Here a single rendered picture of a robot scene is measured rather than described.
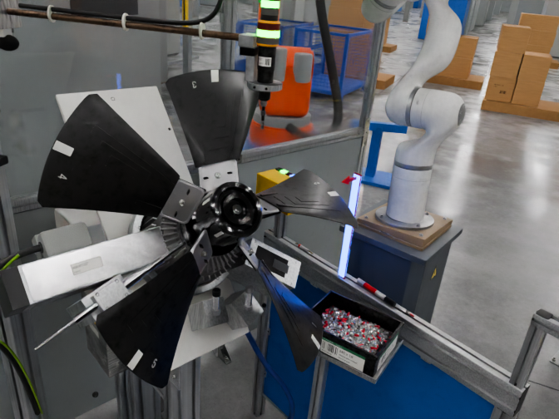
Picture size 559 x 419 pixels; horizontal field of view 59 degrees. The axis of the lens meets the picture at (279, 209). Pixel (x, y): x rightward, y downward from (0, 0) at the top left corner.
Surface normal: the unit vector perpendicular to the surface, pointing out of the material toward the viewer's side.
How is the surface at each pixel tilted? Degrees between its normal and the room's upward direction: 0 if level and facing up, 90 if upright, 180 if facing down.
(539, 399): 0
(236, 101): 44
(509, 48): 90
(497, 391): 90
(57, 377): 90
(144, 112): 50
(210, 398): 0
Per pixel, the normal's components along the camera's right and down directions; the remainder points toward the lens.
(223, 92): 0.01, -0.31
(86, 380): 0.66, 0.37
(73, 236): 0.55, -0.29
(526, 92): -0.39, 0.37
